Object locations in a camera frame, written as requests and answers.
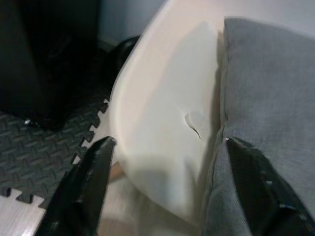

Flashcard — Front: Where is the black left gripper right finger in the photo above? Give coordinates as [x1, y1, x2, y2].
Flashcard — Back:
[224, 137, 315, 236]

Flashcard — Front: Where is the black round object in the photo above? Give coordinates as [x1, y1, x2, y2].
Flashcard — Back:
[107, 35, 141, 56]

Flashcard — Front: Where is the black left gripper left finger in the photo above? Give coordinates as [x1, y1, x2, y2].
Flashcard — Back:
[41, 136, 117, 236]

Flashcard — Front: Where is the grey pillow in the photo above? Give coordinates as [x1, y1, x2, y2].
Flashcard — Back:
[201, 16, 315, 236]

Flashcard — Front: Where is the black cabinet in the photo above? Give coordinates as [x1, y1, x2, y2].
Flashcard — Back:
[0, 0, 101, 130]

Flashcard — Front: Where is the dark foam floor mat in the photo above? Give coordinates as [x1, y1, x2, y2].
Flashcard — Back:
[0, 92, 113, 209]

